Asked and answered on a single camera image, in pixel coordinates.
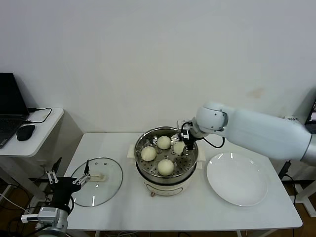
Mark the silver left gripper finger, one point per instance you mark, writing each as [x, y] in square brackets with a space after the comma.
[51, 177]
[84, 178]

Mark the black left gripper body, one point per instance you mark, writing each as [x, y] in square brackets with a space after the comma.
[64, 186]

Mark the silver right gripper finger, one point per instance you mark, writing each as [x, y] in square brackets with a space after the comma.
[183, 151]

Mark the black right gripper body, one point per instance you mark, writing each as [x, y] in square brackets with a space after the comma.
[190, 143]

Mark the white steamed baozi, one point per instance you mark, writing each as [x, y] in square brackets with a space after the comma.
[165, 167]
[148, 153]
[178, 146]
[164, 142]

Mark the round glass pot lid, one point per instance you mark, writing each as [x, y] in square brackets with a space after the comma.
[111, 168]

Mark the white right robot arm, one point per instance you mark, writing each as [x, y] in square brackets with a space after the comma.
[259, 130]

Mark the stainless steel steamer pot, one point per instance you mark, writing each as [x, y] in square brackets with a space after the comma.
[182, 165]

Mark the white side table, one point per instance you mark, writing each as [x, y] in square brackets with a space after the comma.
[303, 200]
[39, 138]

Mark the black computer mouse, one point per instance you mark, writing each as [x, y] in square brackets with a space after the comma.
[25, 132]

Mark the white round plate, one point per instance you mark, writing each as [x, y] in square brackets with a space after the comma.
[237, 180]

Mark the black open laptop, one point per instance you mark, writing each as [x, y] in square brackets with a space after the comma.
[10, 98]

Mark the black power adapter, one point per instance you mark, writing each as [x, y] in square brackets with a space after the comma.
[284, 170]

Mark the white labelled box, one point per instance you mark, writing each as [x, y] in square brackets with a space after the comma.
[292, 119]

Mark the dark laptop with lit screen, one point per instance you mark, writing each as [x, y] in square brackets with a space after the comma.
[311, 116]

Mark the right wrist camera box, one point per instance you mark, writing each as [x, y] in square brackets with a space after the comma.
[184, 122]

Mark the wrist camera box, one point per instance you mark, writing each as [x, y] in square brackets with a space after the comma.
[48, 213]
[184, 122]

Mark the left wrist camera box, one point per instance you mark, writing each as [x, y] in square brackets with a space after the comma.
[48, 213]

